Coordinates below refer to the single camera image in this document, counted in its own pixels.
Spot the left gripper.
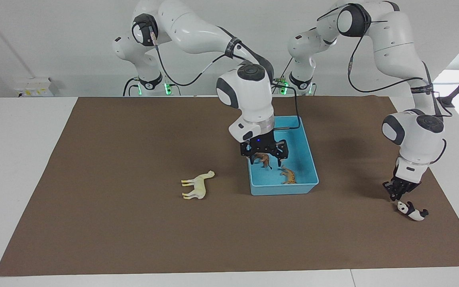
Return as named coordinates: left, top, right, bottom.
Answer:
left=382, top=175, right=422, bottom=201

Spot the black cable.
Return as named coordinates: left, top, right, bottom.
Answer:
left=123, top=77, right=139, bottom=97
left=424, top=138, right=447, bottom=165
left=347, top=34, right=425, bottom=94
left=153, top=35, right=232, bottom=87
left=271, top=85, right=302, bottom=130

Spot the white wall socket box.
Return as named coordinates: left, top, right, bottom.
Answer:
left=14, top=77, right=55, bottom=98

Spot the blue plastic storage box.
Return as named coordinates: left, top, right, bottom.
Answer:
left=247, top=116, right=320, bottom=196

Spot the cream toy horse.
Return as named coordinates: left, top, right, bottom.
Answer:
left=181, top=170, right=216, bottom=201

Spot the black and white toy panda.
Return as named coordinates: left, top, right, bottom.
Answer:
left=396, top=201, right=430, bottom=222

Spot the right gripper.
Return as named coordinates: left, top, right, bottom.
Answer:
left=240, top=132, right=289, bottom=167

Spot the orange toy tiger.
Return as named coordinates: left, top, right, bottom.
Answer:
left=277, top=165, right=298, bottom=185

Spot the brown toy animal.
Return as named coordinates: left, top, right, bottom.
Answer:
left=252, top=153, right=273, bottom=170

